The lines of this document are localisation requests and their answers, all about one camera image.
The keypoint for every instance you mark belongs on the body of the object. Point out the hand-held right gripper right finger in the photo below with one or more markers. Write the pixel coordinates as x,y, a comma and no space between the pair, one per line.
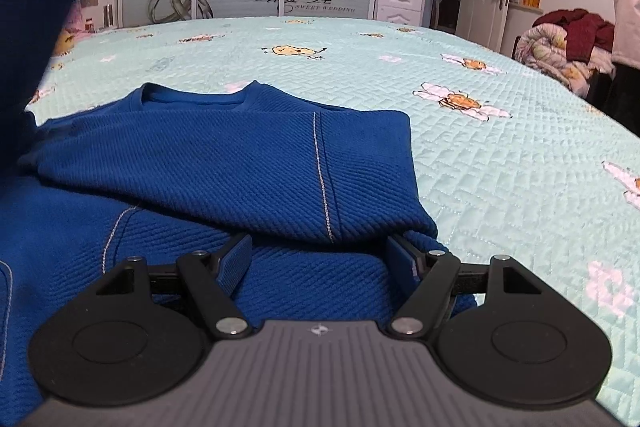
400,262

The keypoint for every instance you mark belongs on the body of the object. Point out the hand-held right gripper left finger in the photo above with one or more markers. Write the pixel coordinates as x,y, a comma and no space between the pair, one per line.
235,264

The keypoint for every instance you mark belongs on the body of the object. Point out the blue knit sweater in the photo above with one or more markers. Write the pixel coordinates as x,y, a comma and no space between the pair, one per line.
225,157

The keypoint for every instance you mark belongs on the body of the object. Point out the light green bee print bedspread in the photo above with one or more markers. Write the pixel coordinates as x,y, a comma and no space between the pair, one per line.
500,187

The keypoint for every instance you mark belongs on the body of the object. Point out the dark chair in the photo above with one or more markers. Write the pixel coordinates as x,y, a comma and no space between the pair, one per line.
447,12

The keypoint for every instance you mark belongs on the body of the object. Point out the rolled floral quilt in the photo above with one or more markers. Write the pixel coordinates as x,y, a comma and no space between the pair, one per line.
545,52

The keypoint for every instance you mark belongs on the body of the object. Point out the white drawer cabinet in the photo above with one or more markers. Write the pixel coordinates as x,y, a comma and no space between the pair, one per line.
400,2

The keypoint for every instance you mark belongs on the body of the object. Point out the metal bottle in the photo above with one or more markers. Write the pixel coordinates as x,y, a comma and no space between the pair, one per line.
108,17

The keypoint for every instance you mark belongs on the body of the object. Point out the pink floral headboard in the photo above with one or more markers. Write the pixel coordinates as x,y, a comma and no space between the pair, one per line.
75,19

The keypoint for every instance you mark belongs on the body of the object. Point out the dark red garment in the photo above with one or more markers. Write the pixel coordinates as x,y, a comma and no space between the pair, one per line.
585,34

